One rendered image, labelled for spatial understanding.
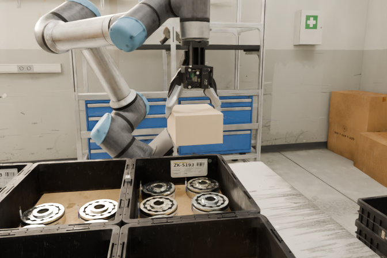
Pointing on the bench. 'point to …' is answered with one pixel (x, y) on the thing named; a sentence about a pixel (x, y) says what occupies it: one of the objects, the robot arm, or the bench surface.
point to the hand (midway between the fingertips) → (192, 117)
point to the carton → (195, 125)
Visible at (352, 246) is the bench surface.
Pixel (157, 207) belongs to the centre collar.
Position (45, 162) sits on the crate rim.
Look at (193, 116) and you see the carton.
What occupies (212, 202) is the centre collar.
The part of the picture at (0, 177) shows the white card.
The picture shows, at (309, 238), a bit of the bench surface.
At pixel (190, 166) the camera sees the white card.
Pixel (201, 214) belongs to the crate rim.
